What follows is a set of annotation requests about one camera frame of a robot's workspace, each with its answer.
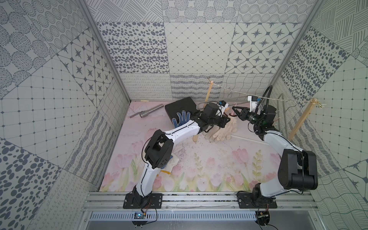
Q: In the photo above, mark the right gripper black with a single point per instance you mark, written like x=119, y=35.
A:
x=243, y=113

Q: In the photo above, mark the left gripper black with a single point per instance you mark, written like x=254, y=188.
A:
x=221, y=120

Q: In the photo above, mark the beige knit gloves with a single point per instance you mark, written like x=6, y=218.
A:
x=217, y=134

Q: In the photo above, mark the blue dotted glove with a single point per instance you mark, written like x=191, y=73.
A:
x=182, y=118
x=173, y=161

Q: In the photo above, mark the grey clip hanger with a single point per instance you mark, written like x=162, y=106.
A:
x=282, y=108

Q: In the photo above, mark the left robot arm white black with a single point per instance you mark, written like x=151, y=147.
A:
x=158, y=150

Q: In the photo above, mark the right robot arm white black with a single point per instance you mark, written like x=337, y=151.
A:
x=297, y=169

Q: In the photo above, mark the black flat pad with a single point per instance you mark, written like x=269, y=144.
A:
x=187, y=104

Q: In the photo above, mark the grey metal cylinder tool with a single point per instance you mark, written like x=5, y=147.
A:
x=145, y=113

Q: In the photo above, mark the small black module right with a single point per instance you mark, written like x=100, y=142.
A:
x=262, y=218

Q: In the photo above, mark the small circuit board left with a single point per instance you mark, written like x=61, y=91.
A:
x=139, y=219

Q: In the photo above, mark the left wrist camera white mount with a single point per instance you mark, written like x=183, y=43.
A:
x=223, y=106

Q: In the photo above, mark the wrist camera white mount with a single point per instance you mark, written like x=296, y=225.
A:
x=223, y=106
x=254, y=103

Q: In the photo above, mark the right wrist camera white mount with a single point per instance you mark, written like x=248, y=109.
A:
x=254, y=103

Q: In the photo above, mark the wooden drying rack frame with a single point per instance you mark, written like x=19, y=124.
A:
x=289, y=113

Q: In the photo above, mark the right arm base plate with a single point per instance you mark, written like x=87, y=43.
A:
x=246, y=201

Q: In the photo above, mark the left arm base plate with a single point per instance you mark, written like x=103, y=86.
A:
x=135, y=201

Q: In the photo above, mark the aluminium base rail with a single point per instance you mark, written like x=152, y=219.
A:
x=201, y=201

